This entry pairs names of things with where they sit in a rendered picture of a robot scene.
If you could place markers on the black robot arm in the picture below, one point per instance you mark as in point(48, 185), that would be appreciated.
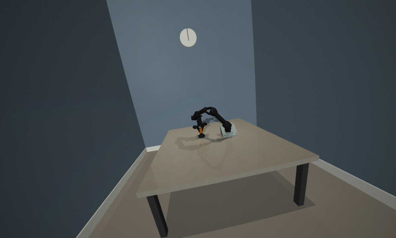
point(213, 112)

